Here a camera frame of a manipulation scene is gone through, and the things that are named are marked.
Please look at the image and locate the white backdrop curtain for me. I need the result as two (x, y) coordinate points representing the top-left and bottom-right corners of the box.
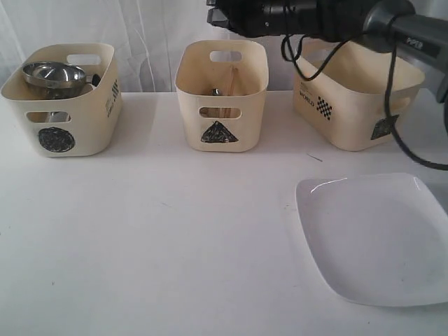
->
(0, 0), (448, 95)

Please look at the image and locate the stainless steel bowl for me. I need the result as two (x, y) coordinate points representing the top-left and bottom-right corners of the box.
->
(21, 61), (87, 100)

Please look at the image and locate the steel spoon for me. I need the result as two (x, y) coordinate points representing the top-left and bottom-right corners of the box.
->
(209, 87), (223, 118)

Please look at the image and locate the steel mug with handle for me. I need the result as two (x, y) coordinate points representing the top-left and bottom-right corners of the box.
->
(86, 73), (101, 87)

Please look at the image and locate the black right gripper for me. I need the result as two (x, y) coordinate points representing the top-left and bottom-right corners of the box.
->
(206, 0), (326, 39)

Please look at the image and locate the cream bin with square mark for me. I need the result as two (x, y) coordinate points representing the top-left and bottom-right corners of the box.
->
(293, 38), (425, 151)

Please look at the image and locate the cream bin with circle mark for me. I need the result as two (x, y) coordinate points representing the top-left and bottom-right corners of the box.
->
(1, 43), (122, 158)

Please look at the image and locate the white square plate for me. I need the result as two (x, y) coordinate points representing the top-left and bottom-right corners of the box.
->
(295, 173), (447, 307)

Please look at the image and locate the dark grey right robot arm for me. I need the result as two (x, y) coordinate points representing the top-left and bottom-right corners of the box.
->
(207, 1), (447, 151)

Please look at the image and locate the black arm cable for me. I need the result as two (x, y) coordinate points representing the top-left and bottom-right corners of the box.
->
(281, 0), (448, 171)

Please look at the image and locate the wooden chopstick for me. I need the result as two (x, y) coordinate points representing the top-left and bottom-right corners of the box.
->
(223, 66), (238, 118)

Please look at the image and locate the cream bin with triangle mark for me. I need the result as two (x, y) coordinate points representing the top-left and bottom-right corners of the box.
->
(175, 40), (269, 153)

